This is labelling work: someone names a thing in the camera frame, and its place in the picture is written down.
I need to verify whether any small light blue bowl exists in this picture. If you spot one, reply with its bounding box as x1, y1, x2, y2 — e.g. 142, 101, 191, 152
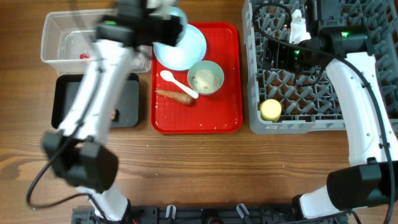
159, 7, 188, 47

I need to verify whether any yellow cup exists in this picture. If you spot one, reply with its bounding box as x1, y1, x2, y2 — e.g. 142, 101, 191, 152
259, 99, 282, 122

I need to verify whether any red snack wrapper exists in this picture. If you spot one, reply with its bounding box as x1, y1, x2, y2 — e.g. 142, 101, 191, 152
80, 54, 90, 59

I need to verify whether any green bowl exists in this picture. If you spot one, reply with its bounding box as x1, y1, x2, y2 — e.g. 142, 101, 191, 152
187, 60, 224, 95

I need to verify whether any cooked white rice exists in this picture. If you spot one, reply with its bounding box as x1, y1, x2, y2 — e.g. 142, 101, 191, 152
192, 69, 221, 94

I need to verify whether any orange carrot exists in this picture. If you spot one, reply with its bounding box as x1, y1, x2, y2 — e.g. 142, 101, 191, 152
155, 89, 193, 105

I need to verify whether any brown food scrap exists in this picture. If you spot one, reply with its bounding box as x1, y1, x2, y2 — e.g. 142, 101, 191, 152
111, 109, 119, 121

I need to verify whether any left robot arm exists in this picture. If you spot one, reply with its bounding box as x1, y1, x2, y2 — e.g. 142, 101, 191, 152
42, 1, 183, 223

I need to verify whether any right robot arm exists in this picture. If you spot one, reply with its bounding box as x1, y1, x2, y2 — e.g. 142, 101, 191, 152
262, 1, 397, 223

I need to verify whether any grey dishwasher rack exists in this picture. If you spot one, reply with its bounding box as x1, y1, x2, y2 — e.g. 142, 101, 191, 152
242, 0, 397, 134

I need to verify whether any black waste tray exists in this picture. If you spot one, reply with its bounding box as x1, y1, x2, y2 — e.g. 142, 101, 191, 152
51, 73, 139, 129

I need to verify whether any large light blue plate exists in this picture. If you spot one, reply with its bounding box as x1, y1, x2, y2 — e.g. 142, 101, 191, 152
154, 24, 207, 71

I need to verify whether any white plastic spoon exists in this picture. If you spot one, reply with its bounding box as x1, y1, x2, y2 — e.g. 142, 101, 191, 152
160, 70, 199, 99

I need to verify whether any clear plastic bin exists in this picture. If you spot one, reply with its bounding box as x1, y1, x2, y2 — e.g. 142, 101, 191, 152
40, 7, 152, 75

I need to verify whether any red serving tray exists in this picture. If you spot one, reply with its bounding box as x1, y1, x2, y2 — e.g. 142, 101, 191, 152
150, 22, 243, 134

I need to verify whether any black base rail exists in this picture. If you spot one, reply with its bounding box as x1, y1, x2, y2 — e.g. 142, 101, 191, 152
71, 203, 352, 224

